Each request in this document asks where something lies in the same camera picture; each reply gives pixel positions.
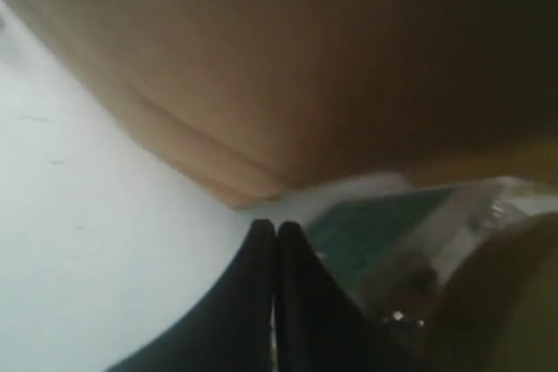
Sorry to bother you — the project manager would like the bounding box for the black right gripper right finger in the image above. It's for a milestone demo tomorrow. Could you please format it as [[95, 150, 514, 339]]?
[[275, 221, 435, 372]]

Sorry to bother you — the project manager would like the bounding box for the clear nut jar gold lid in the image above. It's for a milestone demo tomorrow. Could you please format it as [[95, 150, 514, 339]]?
[[306, 178, 557, 371]]

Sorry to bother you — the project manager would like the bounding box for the large brown paper bag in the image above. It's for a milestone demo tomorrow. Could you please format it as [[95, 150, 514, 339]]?
[[5, 0, 557, 206]]

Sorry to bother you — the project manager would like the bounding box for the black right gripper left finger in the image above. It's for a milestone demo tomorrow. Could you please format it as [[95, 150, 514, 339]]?
[[109, 220, 276, 372]]

